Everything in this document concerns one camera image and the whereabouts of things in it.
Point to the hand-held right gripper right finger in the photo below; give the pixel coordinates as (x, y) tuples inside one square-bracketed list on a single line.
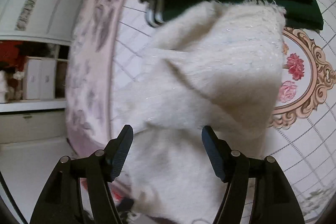
[(214, 155)]

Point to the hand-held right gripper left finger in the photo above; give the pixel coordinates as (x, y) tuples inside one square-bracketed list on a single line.
[(120, 155)]

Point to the white fuzzy jacket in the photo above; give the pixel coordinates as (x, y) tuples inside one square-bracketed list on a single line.
[(210, 69)]

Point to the red clothes in wardrobe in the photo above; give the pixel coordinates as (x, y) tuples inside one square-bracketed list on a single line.
[(10, 53)]

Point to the quilted white mat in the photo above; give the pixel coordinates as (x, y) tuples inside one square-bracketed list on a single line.
[(309, 134)]

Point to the white drawer shelf unit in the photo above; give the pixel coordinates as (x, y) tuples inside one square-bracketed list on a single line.
[(39, 77)]

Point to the black pants with white stripes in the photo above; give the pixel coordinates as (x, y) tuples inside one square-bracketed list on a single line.
[(157, 7)]

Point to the white wardrobe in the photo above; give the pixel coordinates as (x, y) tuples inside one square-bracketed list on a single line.
[(52, 3)]

